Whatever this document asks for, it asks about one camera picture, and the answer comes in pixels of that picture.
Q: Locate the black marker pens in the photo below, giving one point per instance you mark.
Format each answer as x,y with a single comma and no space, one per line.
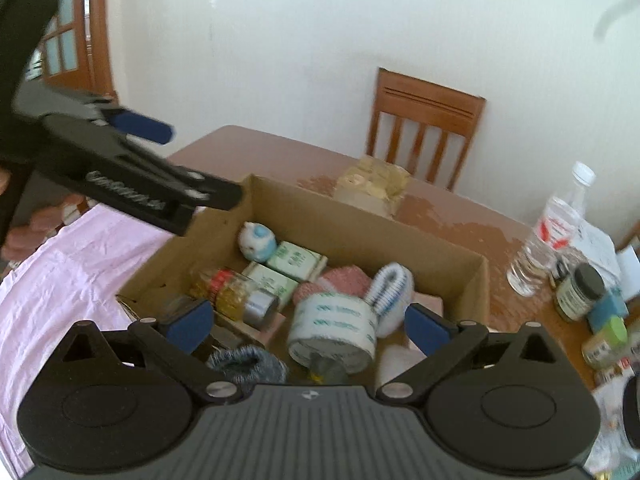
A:
560,270

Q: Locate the pink carton box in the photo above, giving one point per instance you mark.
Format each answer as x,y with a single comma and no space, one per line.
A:
430,302

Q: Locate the blue-grey knitted scrubber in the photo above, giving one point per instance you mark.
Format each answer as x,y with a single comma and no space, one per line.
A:
250,365

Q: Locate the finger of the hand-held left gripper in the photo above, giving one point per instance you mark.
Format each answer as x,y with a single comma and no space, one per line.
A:
205,191
142,126

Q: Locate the pink knitted cloth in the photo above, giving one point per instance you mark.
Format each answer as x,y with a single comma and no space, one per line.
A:
335,280

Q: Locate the blue and white ball toy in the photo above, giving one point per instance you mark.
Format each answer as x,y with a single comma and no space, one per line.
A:
257,242

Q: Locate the brown cardboard box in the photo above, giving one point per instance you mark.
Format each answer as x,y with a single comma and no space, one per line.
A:
350,240

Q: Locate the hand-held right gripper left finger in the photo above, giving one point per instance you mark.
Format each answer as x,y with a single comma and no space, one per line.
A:
192,327

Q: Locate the green-lid container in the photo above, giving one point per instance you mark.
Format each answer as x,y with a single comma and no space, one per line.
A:
605,342

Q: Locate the clear water bottle red label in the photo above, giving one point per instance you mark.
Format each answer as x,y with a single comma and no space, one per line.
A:
545,240

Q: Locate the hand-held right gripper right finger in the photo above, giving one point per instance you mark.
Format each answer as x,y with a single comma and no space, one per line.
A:
425,330

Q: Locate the small dark-lid jar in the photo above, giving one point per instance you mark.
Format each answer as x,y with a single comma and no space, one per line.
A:
577,295

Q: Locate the pink table cloth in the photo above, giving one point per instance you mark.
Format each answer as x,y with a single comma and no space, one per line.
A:
60,290

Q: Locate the person's left hand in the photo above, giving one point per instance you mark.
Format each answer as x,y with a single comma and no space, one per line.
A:
45,222

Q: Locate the beige paper bundle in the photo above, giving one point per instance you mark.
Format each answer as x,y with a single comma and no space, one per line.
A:
372,185

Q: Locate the wooden glass-pane door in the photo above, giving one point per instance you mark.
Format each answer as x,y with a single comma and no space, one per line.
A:
97,35

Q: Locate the green tissue pack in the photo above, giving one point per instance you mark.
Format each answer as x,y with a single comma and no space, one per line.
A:
272,282
295,260

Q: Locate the blue and white brush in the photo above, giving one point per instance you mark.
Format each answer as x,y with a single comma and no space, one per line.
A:
392,300

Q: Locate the clear printed tape roll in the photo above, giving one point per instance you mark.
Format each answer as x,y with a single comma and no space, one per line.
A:
332,330

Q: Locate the small jar with red label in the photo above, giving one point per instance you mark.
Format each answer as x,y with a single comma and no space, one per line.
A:
230,290

